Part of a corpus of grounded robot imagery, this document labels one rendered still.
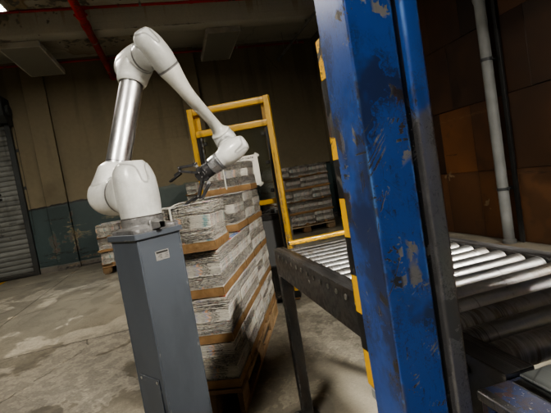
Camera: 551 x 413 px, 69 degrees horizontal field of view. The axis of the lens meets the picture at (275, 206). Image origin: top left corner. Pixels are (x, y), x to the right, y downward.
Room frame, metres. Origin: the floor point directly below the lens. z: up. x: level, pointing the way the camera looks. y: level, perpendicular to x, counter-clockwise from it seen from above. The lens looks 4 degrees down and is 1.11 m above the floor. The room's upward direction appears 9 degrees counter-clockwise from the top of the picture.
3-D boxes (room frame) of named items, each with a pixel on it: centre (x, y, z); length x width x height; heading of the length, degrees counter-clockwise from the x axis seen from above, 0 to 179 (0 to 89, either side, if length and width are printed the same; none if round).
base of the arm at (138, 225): (1.54, 0.50, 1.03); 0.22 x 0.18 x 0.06; 49
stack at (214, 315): (2.49, 0.42, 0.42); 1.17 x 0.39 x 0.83; 173
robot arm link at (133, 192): (1.56, 0.52, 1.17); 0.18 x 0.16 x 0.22; 48
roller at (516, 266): (0.99, -0.44, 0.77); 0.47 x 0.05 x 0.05; 103
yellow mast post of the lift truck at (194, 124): (3.68, 0.60, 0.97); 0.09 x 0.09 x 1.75; 83
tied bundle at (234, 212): (2.64, 0.42, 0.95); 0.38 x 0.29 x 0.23; 82
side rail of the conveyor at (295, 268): (1.18, -0.14, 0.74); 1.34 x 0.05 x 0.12; 13
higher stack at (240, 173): (3.21, 0.33, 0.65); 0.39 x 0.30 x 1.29; 83
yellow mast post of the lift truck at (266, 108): (3.60, -0.06, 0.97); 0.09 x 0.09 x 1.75; 83
